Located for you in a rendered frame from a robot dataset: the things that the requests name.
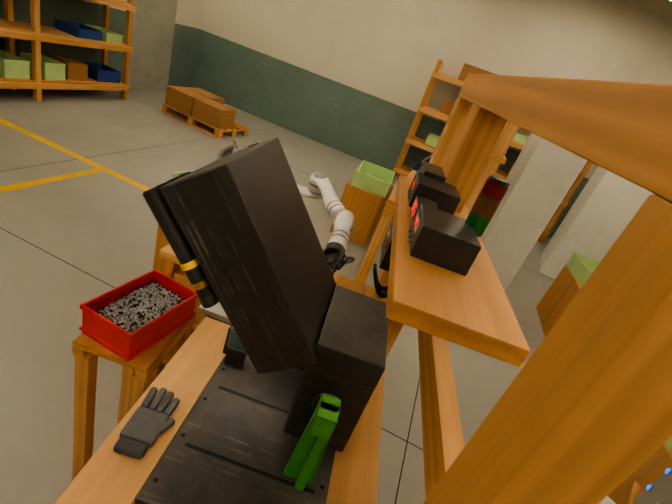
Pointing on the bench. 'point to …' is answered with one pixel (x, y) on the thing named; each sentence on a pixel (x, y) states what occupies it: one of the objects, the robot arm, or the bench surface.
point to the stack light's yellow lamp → (483, 207)
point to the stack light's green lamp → (477, 223)
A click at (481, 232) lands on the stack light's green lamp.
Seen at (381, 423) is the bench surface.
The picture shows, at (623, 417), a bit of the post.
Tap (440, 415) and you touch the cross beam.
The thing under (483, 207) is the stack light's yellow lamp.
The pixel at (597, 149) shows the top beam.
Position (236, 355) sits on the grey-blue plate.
